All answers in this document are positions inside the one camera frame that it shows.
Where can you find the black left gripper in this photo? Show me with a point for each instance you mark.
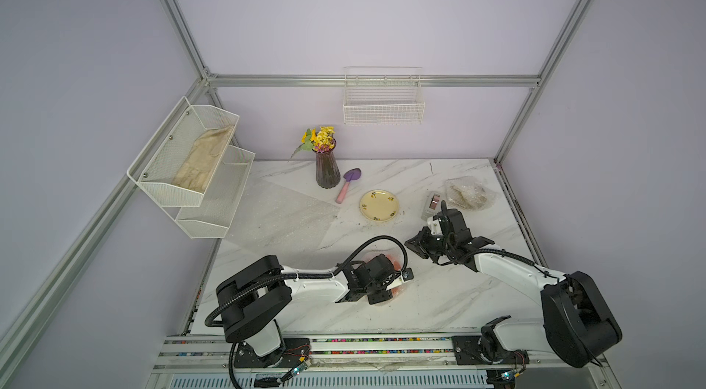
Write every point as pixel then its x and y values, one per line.
pixel 383 295

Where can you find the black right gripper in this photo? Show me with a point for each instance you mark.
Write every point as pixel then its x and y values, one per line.
pixel 415 244

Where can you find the orange dinner plate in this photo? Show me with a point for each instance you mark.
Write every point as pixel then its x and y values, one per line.
pixel 396 286

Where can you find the white tape dispenser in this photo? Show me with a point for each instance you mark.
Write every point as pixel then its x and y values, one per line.
pixel 432 205

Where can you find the yellow patterned dinner plate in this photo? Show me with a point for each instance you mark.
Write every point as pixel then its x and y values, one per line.
pixel 470 196

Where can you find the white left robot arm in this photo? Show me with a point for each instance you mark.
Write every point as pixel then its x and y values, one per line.
pixel 249 301

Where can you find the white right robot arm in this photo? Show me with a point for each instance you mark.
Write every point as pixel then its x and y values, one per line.
pixel 576 324

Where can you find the cream floral dinner plate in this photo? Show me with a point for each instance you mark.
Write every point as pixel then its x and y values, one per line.
pixel 379 205

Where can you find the yellow artificial flowers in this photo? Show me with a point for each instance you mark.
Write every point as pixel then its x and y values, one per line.
pixel 320 140

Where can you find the beige cloth in shelf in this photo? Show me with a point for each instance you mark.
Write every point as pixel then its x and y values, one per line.
pixel 196 172

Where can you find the white mesh two-tier shelf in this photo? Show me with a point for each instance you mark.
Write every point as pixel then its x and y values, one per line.
pixel 207 215

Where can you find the white wire wall basket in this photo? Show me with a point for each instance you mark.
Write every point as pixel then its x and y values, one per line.
pixel 383 96

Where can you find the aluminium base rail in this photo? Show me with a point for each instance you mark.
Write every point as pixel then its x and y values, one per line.
pixel 432 360

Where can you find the aluminium frame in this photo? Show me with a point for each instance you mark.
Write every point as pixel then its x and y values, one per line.
pixel 33 321

